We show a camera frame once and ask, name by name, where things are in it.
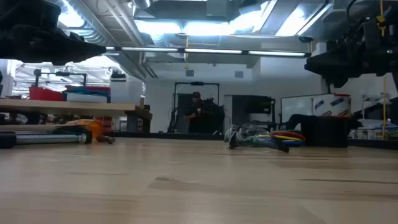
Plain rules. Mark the blue tray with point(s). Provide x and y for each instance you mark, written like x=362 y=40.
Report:
x=84 y=91

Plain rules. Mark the black box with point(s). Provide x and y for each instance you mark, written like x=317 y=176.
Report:
x=323 y=132

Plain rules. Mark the long LED light bar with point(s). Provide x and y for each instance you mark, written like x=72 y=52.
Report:
x=211 y=51

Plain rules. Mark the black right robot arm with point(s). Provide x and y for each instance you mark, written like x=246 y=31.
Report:
x=373 y=37

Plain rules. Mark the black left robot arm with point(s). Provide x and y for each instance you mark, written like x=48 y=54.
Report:
x=28 y=15

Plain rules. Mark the wall vent grille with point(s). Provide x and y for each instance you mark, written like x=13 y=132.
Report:
x=239 y=74
x=190 y=72

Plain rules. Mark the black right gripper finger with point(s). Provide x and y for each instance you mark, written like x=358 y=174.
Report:
x=317 y=64

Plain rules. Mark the whiteboard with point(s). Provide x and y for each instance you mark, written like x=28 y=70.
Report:
x=295 y=107

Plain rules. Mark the red plastic bin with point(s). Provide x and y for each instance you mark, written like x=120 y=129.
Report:
x=46 y=94

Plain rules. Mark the white storage container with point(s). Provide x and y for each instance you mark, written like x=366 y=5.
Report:
x=126 y=91

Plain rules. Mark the dark cabinet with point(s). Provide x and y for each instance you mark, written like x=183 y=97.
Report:
x=248 y=109

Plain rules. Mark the person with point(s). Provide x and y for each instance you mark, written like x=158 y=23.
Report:
x=196 y=118

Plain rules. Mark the white tray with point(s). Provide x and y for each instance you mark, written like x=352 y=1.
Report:
x=87 y=98

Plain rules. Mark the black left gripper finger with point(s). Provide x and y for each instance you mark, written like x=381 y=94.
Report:
x=91 y=50

